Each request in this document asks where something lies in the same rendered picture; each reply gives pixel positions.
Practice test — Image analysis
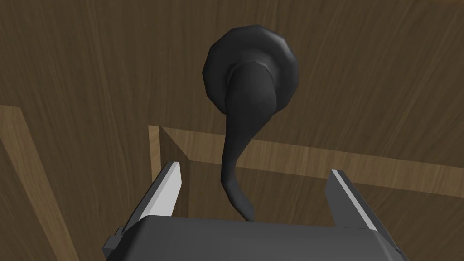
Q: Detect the black door handle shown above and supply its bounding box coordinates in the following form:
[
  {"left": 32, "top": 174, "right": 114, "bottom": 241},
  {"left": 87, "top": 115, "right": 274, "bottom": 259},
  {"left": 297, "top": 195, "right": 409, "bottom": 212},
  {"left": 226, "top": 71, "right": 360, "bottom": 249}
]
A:
[{"left": 202, "top": 24, "right": 300, "bottom": 222}]

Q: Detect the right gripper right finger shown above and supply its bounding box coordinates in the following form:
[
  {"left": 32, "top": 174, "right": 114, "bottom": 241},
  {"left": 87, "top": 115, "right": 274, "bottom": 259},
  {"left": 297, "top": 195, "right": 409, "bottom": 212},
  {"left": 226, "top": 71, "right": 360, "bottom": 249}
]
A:
[{"left": 324, "top": 169, "right": 386, "bottom": 232}]

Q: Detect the brown wooden door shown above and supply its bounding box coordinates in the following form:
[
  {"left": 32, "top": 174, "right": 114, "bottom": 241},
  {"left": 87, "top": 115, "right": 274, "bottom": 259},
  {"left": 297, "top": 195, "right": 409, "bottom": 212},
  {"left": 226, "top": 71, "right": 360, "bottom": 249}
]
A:
[{"left": 0, "top": 0, "right": 464, "bottom": 261}]

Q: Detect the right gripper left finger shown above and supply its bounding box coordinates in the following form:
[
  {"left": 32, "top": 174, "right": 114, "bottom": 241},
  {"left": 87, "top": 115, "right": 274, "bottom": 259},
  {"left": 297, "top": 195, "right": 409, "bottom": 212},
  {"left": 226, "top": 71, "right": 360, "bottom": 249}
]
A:
[{"left": 122, "top": 161, "right": 182, "bottom": 232}]

